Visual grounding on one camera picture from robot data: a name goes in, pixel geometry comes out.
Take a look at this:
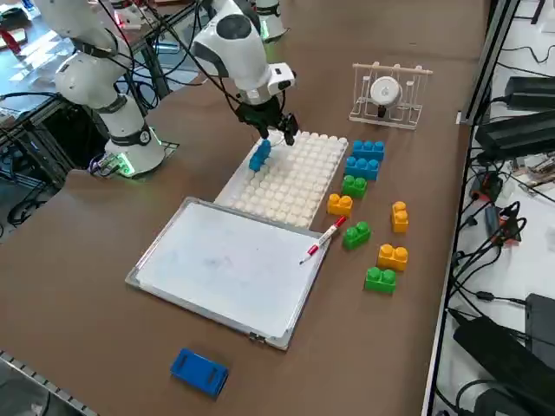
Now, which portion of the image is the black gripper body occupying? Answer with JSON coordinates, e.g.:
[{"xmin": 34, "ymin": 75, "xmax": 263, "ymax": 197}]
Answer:
[{"xmin": 236, "ymin": 98, "xmax": 288, "ymax": 131}]

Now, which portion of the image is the blue three-stud block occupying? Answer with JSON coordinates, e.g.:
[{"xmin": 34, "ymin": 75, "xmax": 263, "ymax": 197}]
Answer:
[
  {"xmin": 350, "ymin": 139, "xmax": 386, "ymax": 162},
  {"xmin": 248, "ymin": 138, "xmax": 273, "ymax": 172},
  {"xmin": 344, "ymin": 155, "xmax": 382, "ymax": 181}
]

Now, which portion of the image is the green two-stud block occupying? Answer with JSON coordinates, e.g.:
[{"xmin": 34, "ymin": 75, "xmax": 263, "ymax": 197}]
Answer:
[
  {"xmin": 342, "ymin": 221, "xmax": 373, "ymax": 250},
  {"xmin": 340, "ymin": 174, "xmax": 369, "ymax": 200},
  {"xmin": 363, "ymin": 266, "xmax": 398, "ymax": 295}
]

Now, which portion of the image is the white studded baseplate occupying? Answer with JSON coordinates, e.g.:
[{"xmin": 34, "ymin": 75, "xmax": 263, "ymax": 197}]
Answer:
[{"xmin": 214, "ymin": 127, "xmax": 350, "ymax": 230}]

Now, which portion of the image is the red capped marker pen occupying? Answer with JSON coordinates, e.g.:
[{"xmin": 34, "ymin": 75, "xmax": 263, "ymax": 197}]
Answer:
[{"xmin": 298, "ymin": 215, "xmax": 349, "ymax": 265}]

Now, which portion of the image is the blue whiteboard eraser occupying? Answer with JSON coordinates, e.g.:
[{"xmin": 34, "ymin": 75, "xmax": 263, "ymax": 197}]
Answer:
[{"xmin": 169, "ymin": 348, "xmax": 230, "ymax": 398}]

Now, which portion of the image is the yellow two-stud block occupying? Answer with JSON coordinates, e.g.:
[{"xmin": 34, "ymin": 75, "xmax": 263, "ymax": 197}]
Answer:
[
  {"xmin": 326, "ymin": 192, "xmax": 355, "ymax": 218},
  {"xmin": 375, "ymin": 243, "xmax": 409, "ymax": 273},
  {"xmin": 389, "ymin": 200, "xmax": 410, "ymax": 234}
]

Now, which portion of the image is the white cup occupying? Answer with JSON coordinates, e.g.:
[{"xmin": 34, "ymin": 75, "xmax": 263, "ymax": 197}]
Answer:
[{"xmin": 369, "ymin": 76, "xmax": 402, "ymax": 118}]

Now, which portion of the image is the red black power device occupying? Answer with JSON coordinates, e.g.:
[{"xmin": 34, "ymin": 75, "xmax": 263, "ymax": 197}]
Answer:
[{"xmin": 471, "ymin": 171, "xmax": 504, "ymax": 201}]

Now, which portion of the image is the whiteboard with metal frame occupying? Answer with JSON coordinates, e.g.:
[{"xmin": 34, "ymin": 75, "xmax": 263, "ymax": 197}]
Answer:
[{"xmin": 124, "ymin": 196, "xmax": 334, "ymax": 351}]

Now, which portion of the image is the aluminium frame post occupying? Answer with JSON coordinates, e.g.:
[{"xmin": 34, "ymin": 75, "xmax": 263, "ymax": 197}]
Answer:
[{"xmin": 458, "ymin": 0, "xmax": 521, "ymax": 127}]

